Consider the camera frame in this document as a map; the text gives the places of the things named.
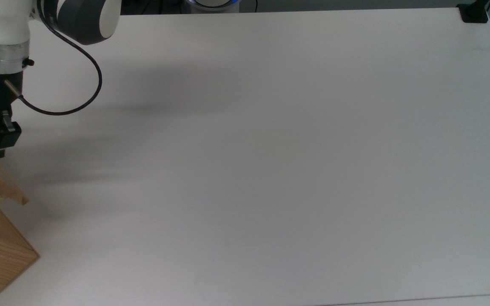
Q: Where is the black table clamp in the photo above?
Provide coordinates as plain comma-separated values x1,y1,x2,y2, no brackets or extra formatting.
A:
457,0,490,24

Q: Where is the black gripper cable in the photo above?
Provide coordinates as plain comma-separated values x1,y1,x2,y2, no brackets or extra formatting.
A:
4,8,103,116

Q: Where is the white robot base blue ring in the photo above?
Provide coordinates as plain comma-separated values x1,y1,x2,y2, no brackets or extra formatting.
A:
184,0,244,11

